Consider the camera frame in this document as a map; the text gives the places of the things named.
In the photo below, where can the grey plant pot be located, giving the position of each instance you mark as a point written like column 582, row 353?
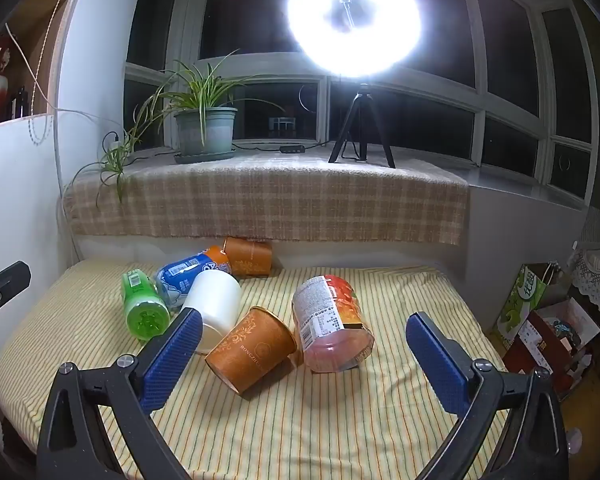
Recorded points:
column 205, row 130

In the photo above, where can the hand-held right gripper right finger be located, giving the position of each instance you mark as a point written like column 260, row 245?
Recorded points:
column 437, row 365

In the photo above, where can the beige plaid cloth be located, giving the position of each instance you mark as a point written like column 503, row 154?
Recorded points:
column 280, row 200

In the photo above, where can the white plug adapter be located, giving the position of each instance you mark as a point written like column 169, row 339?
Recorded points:
column 114, row 142

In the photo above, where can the green plastic bottle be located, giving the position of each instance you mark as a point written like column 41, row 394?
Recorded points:
column 142, row 305

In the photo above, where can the black tripod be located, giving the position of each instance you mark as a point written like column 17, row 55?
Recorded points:
column 362, row 105

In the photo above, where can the white cup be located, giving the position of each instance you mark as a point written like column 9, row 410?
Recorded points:
column 215, row 305

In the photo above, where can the clear jar with red label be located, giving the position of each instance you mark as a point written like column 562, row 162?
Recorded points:
column 330, row 320

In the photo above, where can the yellow striped sheet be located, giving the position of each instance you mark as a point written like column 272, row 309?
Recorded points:
column 330, row 435

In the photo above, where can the grey pot saucer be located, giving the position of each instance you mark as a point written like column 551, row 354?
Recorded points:
column 205, row 158

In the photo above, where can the white lace cloth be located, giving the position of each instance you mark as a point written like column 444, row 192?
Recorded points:
column 597, row 280

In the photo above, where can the spider plant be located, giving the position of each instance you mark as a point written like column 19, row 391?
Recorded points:
column 200, row 87

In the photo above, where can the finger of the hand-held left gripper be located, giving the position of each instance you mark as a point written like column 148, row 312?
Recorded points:
column 7, row 282

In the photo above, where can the green paper bag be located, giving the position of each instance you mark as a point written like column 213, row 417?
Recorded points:
column 520, row 305

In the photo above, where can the wooden shelf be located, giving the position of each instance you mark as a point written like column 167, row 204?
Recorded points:
column 35, row 35

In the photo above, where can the red cardboard box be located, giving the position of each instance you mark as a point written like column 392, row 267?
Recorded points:
column 530, row 345

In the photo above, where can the white window frame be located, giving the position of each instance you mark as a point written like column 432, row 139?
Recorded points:
column 325, row 105

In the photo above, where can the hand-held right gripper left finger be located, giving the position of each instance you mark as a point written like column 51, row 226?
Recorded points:
column 170, row 355

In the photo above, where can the orange paper cup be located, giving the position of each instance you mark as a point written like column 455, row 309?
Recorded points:
column 252, row 352
column 250, row 257

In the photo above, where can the blue orange drink can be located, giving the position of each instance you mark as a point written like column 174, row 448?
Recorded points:
column 187, row 272

